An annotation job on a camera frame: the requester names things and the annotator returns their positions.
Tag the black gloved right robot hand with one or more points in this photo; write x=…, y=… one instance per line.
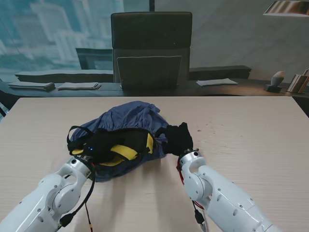
x=178, y=140

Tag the blue-purple rain cover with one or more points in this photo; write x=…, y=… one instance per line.
x=130, y=116

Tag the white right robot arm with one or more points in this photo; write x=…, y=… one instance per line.
x=217, y=191

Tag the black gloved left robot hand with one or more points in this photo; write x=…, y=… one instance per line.
x=101, y=147

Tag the printed office scene backdrop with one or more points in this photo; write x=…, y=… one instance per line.
x=217, y=36

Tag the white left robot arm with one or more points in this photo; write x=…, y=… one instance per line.
x=43, y=195

